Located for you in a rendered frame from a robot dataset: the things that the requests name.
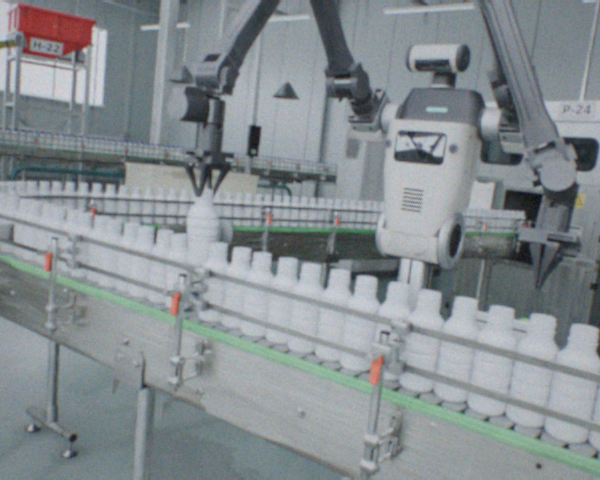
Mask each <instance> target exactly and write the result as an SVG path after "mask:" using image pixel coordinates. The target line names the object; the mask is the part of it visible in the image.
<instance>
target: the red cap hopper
mask: <svg viewBox="0 0 600 480"><path fill-rule="evenodd" d="M5 15H9V17H8V23H7V34H17V35H21V36H22V46H18V45H17V46H16V47H15V46H13V47H9V48H6V63H5V94H4V126H3V132H6V128H9V122H10V111H11V112H12V113H13V126H12V133H13V129H17V133H19V122H20V123H21V124H22V125H23V126H24V127H26V128H27V127H29V125H28V124H27V123H26V121H25V120H23V119H22V118H21V117H20V116H19V109H20V110H21V111H22V112H24V114H25V115H26V116H27V117H28V118H29V119H30V120H31V121H32V122H33V125H34V126H35V127H36V128H37V129H38V128H40V126H39V125H38V122H37V121H36V120H35V119H34V118H33V117H32V116H31V115H30V114H29V112H28V111H27V110H26V109H30V110H38V111H45V112H54V113H61V114H67V115H65V116H64V117H63V118H62V119H60V120H59V121H58V122H57V123H55V124H54V126H53V127H52V128H50V130H52V131H54V130H55V129H56V128H57V127H59V125H60V124H61V123H62V122H63V121H65V120H66V119H67V118H68V117H69V124H68V125H66V127H65V128H64V129H63V130H64V131H65V132H66V131H67V130H68V135H70V139H71V138H72V137H71V136H72V135H74V124H76V123H77V122H78V121H79V120H81V119H82V118H83V119H82V136H83V138H82V139H83V141H84V140H85V137H88V119H89V99H90V80H91V76H92V61H93V47H95V43H94V44H93V25H95V24H96V23H97V21H94V19H91V20H90V18H86V17H80V16H76V15H72V14H67V13H63V12H59V11H53V10H49V9H45V8H40V7H36V6H32V5H26V4H22V3H18V2H17V3H16V4H15V5H13V7H12V8H11V9H9V10H8V11H7V12H5ZM23 36H24V37H25V39H26V42H27V45H28V46H27V48H26V47H23ZM13 48H14V50H15V52H16V53H14V55H12V51H13ZM84 49H86V59H85V64H84V65H82V63H78V58H79V51H81V50H84ZM70 53H73V62H71V61H66V60H59V59H55V58H58V57H61V56H63V55H67V54H70ZM22 59H27V60H33V61H38V62H33V61H27V60H22ZM11 62H16V67H14V96H13V103H10V91H11ZM39 62H45V63H46V62H50V63H56V64H61V65H68V66H72V68H69V67H62V66H56V65H51V64H45V63H39ZM22 63H25V64H31V65H36V66H43V67H49V68H54V69H60V70H66V71H72V86H71V93H70V107H69V109H62V108H55V107H47V106H39V105H32V104H25V103H20V97H21V78H22ZM83 70H85V79H84V99H83V111H78V110H76V99H77V78H78V72H79V71H83ZM12 107H13V108H12ZM76 115H80V116H78V117H77V118H76ZM16 168H17V158H11V174H12V172H13V171H14V170H15V169H16ZM7 180H8V158H1V181H3V182H7Z"/></svg>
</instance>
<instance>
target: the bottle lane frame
mask: <svg viewBox="0 0 600 480"><path fill-rule="evenodd" d="M49 275H50V272H45V270H42V269H41V268H37V267H34V266H30V265H27V264H26V262H21V261H19V260H15V259H12V258H9V257H5V256H4V255H0V281H1V283H0V317H2V318H5V319H7V320H9V321H12V322H14V323H16V324H17V325H18V326H20V327H22V328H25V329H27V330H30V331H32V332H34V333H36V334H39V335H41V336H43V337H45V338H47V339H49V340H52V341H55V343H57V344H59V345H61V346H63V347H66V348H68V349H70V350H72V351H74V352H77V353H80V354H82V355H84V356H86V357H88V358H90V360H93V361H95V362H97V363H100V364H102V365H104V366H107V367H109V368H111V369H113V370H114V358H115V348H116V347H117V345H118V344H119V343H123V344H125V345H128V346H130V347H133V348H135V349H138V350H140V351H141V353H142V355H143V357H144V359H145V363H144V378H143V384H145V385H148V386H150V387H152V388H154V389H156V390H159V391H162V393H164V394H166V395H168V396H170V397H172V398H174V399H178V400H180V401H182V402H184V403H186V404H188V405H191V406H193V407H195V408H198V410H200V411H202V412H205V413H207V414H209V415H211V416H213V417H216V418H219V419H221V420H223V421H225V422H227V423H229V424H233V425H235V426H237V428H239V429H241V430H243V431H246V432H248V433H251V434H253V435H255V436H257V437H260V438H262V439H264V440H266V441H269V442H271V443H274V444H276V445H278V446H280V448H282V449H284V450H288V451H290V452H292V453H294V454H296V455H298V456H301V457H303V458H306V459H308V460H310V461H312V462H315V463H317V464H319V465H321V466H324V467H326V468H328V470H331V471H333V472H335V473H337V474H339V475H342V476H345V477H347V478H349V479H351V480H365V479H362V478H361V473H362V470H361V469H360V465H361V461H362V459H363V457H364V449H365V445H364V442H363V441H364V436H365V434H366V432H367V424H368V417H369V409H370V401H371V393H372V385H371V384H370V382H367V381H364V380H361V379H359V376H355V377H352V376H349V375H346V374H343V373H340V370H337V371H333V370H330V369H328V368H325V367H322V363H320V364H315V363H312V362H309V361H306V360H305V358H301V359H300V358H296V357H294V356H291V355H289V354H288V353H281V352H278V351H275V350H273V349H272V347H265V346H263V345H260V344H257V342H250V341H247V340H244V339H242V337H234V336H231V335H229V334H228V333H223V332H220V330H216V329H214V327H212V328H210V327H207V326H204V325H202V323H195V322H192V321H189V319H184V323H183V336H182V349H180V353H181V356H184V357H188V356H191V355H194V354H195V345H196V339H199V340H202V341H204V343H203V355H198V356H196V357H195V358H193V359H190V360H186V363H185V365H184V368H183V378H184V377H187V376H191V375H192V374H194V373H193V371H194V359H197V360H200V361H202V367H201V375H197V376H195V377H194V378H192V379H189V380H186V381H184V385H183V386H182V387H181V388H177V392H176V393H171V392H170V385H169V384H168V379H169V377H170V376H171V367H172V365H171V364H170V362H169V360H170V357H171V356H172V355H173V341H174V328H175V317H172V316H171V314H170V313H167V312H165V310H158V309H155V308H153V307H149V306H146V305H142V304H141V303H136V302H134V301H131V300H128V299H124V297H121V296H120V295H115V294H112V293H111V292H106V291H102V290H101V289H97V288H94V287H92V286H88V285H85V284H83V283H78V281H75V280H74V279H69V278H67V277H65V276H61V275H57V274H56V290H55V305H56V306H59V307H60V306H67V305H69V304H70V292H72V293H75V305H72V306H71V307H69V308H66V309H60V312H59V313H58V317H57V324H61V323H66V322H68V320H69V309H71V310H74V322H71V323H70V324H68V325H65V326H60V327H59V329H58V331H56V332H55V333H53V335H47V330H46V329H45V324H46V323H47V320H48V313H47V312H46V306H47V305H48V297H49ZM398 390H399V389H397V390H394V391H393V390H389V389H386V388H383V392H382V399H381V408H380V415H379V422H378V431H377V433H379V434H381V435H382V434H383V433H385V432H386V431H388V430H389V429H390V427H389V421H390V413H391V410H394V411H397V412H400V413H402V415H401V423H400V430H399V431H398V430H396V431H393V432H392V433H391V434H390V436H393V437H396V438H398V445H397V453H395V456H394V455H391V456H390V457H389V458H388V459H387V460H385V461H384V462H383V463H381V464H380V466H381V470H380V473H376V475H375V476H371V477H370V479H369V480H600V461H599V460H598V457H596V455H595V456H594V457H592V458H589V457H586V456H584V455H581V454H578V453H575V452H572V451H570V449H569V447H568V446H567V445H565V446H563V447H559V446H556V445H553V444H551V443H548V442H545V441H542V440H541V437H540V436H537V437H535V438H532V437H529V436H526V435H523V434H521V433H518V432H514V429H513V427H512V428H510V429H505V428H502V427H499V426H496V425H492V424H489V423H488V421H489V420H488V419H486V420H484V421H481V420H478V419H475V418H472V417H468V416H465V415H464V412H465V410H463V411H461V412H457V411H454V410H451V409H447V408H444V407H442V406H441V404H442V403H440V404H437V405H435V404H432V403H428V402H425V401H423V400H420V399H419V397H420V396H421V395H420V396H418V397H410V396H407V395H404V394H401V393H399V392H398Z"/></svg>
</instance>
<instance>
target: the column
mask: <svg viewBox="0 0 600 480"><path fill-rule="evenodd" d="M178 11H179V0H161V12H160V26H159V41H158V57H157V71H156V72H155V86H154V101H153V117H152V131H151V144H154V148H155V147H156V144H159V148H161V145H165V149H166V148H167V145H168V138H169V123H170V115H169V113H168V109H167V104H168V100H169V98H170V95H171V94H172V82H169V81H167V80H168V79H169V78H170V77H171V75H172V74H173V67H174V62H175V52H176V39H177V24H178Z"/></svg>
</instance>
